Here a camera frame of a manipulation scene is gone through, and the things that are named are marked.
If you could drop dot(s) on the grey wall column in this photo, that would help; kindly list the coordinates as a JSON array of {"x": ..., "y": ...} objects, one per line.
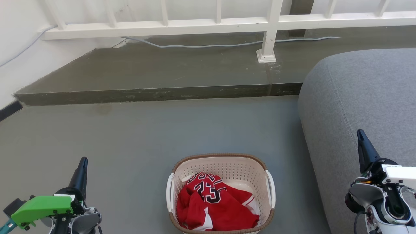
[{"x": 300, "y": 6}]

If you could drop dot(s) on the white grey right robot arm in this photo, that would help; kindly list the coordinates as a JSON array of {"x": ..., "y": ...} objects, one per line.
[{"x": 377, "y": 198}]

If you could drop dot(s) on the black baseboard strip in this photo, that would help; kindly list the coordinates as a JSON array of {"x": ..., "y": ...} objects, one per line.
[{"x": 8, "y": 111}]

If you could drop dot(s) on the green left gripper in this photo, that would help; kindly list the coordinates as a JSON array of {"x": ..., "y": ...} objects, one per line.
[{"x": 42, "y": 206}]

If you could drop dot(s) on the cream perforated laundry basket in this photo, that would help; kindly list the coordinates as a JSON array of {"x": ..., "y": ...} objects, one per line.
[{"x": 227, "y": 165}]

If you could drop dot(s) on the white metal railing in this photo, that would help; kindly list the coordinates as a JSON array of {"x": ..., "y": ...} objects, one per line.
[{"x": 162, "y": 24}]

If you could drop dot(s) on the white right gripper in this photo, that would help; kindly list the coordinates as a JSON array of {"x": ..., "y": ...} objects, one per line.
[{"x": 399, "y": 175}]

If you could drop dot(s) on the red and white jersey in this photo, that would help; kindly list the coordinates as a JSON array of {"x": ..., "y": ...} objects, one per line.
[{"x": 221, "y": 214}]

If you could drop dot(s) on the grey fabric sofa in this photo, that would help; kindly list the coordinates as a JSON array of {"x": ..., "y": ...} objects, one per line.
[{"x": 357, "y": 97}]

